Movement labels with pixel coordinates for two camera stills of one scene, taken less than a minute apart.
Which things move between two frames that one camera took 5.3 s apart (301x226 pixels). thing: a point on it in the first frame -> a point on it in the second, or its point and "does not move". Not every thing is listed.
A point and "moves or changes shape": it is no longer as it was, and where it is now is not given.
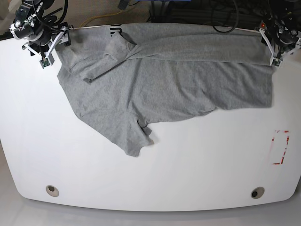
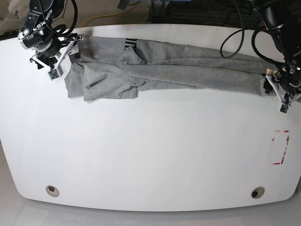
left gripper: x=45 y=51 -> x=55 y=64
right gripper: x=296 y=44 -> x=286 y=92
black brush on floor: x=123 y=4 does not move
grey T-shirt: x=121 y=77 moves or changes shape
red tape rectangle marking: x=287 y=142 does not move
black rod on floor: x=8 y=34 does not move
